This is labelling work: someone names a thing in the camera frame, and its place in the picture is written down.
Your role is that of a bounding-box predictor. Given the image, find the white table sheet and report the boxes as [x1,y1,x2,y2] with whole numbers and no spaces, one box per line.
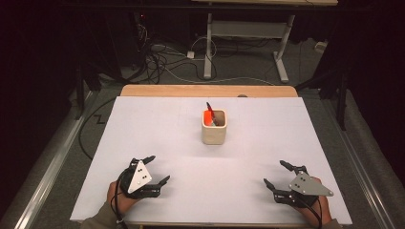
[70,95,353,225]

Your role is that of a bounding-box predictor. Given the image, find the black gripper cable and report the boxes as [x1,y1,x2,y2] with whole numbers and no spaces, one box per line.
[112,171,129,229]
[294,194,323,229]

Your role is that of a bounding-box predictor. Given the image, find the cream square pen holder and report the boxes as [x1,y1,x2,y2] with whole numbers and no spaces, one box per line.
[201,109,228,146]

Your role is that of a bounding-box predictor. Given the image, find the person's right hand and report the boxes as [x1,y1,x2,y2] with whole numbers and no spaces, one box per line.
[298,194,332,224]

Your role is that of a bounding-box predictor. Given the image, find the tangle of floor cables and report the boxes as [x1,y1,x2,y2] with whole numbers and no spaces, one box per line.
[133,12,224,85]

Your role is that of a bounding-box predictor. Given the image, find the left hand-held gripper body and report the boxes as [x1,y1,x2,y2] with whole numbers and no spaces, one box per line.
[118,157,160,200]

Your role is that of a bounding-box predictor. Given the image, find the small white box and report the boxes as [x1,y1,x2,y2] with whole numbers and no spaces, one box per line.
[313,40,329,53]

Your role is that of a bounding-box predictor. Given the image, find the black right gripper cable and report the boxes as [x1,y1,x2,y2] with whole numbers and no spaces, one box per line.
[294,194,323,229]

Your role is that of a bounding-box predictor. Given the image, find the person's left hand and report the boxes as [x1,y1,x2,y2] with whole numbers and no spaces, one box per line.
[106,180,141,216]

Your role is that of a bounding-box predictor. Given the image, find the white metal desk frame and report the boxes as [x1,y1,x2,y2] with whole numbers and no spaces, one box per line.
[190,0,339,84]

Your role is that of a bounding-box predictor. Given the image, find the grey metal floor rail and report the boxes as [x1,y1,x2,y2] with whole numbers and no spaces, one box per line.
[12,90,97,229]
[320,97,396,229]

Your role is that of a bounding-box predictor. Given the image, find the black floor cable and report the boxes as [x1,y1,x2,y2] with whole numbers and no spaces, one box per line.
[77,97,117,161]

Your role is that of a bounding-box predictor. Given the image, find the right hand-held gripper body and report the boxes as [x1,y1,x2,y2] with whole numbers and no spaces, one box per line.
[273,170,335,210]

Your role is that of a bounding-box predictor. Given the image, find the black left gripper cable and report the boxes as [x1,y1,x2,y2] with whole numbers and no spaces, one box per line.
[112,171,129,229]

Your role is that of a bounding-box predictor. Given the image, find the red pen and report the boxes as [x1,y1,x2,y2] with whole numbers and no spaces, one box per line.
[205,101,220,126]

